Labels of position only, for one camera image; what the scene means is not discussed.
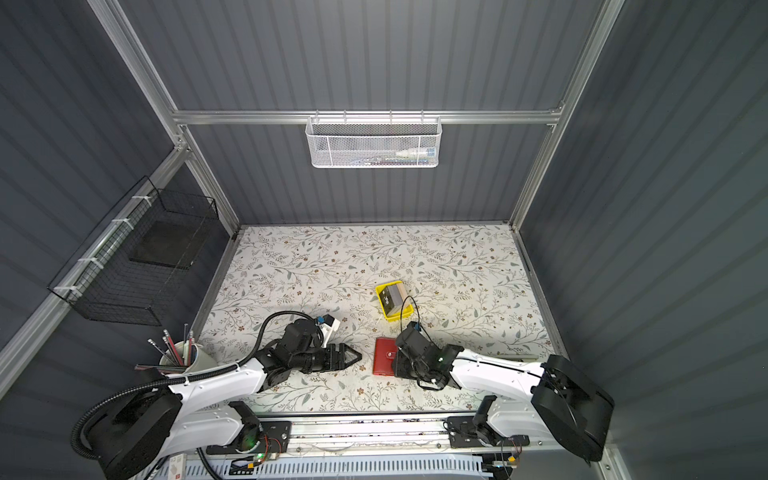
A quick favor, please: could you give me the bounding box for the white slotted cable duct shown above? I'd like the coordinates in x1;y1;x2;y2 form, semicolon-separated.
221;454;492;479

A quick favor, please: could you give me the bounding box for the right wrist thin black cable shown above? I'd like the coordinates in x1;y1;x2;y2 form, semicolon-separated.
399;295;424;331

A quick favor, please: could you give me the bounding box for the white pencil cup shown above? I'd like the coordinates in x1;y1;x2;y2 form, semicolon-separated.
157;341;218;375

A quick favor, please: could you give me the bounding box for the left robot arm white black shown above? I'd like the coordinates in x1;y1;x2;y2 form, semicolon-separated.
70;312;362;479

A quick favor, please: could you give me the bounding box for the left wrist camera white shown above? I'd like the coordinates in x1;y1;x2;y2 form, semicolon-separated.
317;314;340;348

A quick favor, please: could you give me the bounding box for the stack of credit cards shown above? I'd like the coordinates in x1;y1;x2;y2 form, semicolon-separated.
380;283;408;315

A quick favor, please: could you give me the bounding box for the small white red box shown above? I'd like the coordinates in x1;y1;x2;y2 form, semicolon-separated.
167;453;186;480

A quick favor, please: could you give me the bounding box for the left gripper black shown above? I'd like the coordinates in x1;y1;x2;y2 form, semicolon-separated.
291;342;363;373

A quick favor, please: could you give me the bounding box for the black wire mesh basket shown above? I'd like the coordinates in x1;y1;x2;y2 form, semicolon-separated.
48;179;219;327

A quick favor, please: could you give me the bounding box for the red leather card holder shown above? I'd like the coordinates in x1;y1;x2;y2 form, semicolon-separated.
372;337;398;376

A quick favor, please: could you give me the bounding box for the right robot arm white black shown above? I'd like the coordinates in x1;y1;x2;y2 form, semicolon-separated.
393;322;615;463

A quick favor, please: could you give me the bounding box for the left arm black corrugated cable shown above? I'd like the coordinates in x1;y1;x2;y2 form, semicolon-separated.
70;310;316;461

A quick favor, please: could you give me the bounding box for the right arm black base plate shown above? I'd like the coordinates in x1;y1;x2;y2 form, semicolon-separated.
442;415;530;449

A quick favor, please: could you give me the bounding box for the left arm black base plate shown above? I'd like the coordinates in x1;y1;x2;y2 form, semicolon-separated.
205;421;292;455

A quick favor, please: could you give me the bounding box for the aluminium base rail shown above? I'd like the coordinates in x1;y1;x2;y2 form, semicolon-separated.
128;410;607;460

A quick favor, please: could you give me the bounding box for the yellow plastic card tray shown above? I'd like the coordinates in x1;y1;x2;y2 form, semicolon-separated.
375;280;415;322

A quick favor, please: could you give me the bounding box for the white wire mesh basket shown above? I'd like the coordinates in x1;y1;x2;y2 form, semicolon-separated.
305;119;443;169

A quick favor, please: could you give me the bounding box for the white tube in basket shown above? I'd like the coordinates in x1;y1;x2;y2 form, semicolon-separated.
395;147;438;161

